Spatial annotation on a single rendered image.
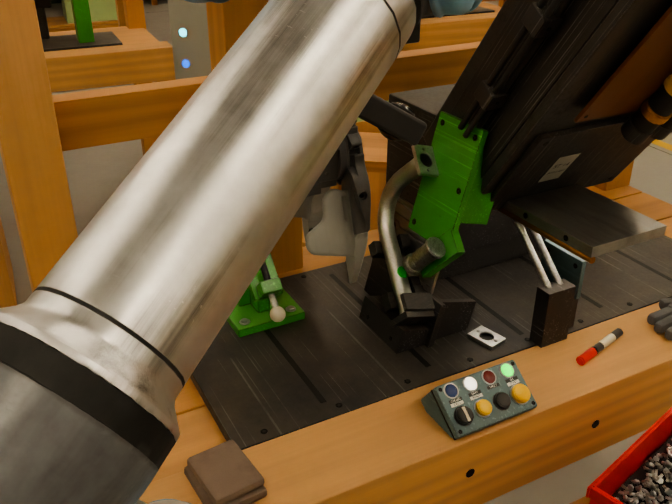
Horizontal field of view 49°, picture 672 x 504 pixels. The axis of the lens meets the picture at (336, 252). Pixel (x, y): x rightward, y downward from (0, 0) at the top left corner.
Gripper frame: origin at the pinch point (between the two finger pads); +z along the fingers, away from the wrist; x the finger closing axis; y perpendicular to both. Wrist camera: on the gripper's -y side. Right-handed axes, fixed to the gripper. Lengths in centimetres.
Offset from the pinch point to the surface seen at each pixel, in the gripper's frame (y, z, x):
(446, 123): -40, 3, -37
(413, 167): -35, 11, -38
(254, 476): 6.6, 36.3, -10.2
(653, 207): -118, 41, -52
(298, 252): -26, 37, -65
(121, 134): 5, 9, -74
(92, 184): -30, 130, -355
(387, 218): -33, 21, -42
